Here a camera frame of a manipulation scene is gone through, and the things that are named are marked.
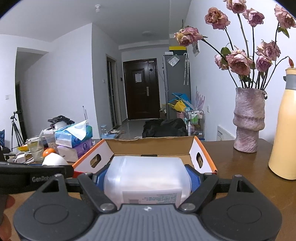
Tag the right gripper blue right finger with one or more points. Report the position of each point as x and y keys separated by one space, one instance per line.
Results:
x=202 y=190

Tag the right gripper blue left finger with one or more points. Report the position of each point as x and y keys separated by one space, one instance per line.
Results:
x=96 y=198

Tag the white plastic box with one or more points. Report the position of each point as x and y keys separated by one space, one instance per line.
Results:
x=147 y=180

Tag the white tape roll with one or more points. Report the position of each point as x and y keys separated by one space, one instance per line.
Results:
x=54 y=159

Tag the person left hand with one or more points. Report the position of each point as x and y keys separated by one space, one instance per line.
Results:
x=6 y=228

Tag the clear glass cup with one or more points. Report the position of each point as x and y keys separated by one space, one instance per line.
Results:
x=36 y=148

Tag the red cardboard box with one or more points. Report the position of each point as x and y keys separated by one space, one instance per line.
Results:
x=189 y=149

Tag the orange fruit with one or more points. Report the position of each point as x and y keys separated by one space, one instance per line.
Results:
x=48 y=151

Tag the clear food container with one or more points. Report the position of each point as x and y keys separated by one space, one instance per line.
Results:
x=49 y=135

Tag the purple tissue pack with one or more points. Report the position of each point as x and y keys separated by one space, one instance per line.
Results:
x=73 y=154

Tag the black cloth covered chair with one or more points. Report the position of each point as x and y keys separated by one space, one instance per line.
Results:
x=164 y=128

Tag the blue tissue pack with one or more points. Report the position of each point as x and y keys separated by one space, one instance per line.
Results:
x=73 y=135

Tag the yellow thermos jug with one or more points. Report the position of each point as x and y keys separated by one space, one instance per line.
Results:
x=282 y=159

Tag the black device on container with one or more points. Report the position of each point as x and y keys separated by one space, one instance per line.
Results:
x=59 y=119

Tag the pink ceramic vase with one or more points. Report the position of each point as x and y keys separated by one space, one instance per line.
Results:
x=249 y=116

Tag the yellow blue bags pile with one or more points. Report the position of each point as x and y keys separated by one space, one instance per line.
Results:
x=180 y=102

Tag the grey refrigerator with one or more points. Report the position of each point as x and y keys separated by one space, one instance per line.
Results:
x=176 y=80

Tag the dark entrance door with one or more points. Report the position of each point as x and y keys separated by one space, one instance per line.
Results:
x=141 y=89

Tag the dried pink roses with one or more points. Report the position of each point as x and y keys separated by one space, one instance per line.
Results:
x=238 y=44

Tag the white charger with cable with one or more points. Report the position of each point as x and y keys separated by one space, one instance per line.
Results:
x=23 y=158

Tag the camera tripod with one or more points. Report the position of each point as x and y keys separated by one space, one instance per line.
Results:
x=15 y=131

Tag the white board on wall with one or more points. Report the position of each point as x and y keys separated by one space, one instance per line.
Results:
x=223 y=135

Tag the wire storage cart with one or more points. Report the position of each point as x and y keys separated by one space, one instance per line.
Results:
x=195 y=122

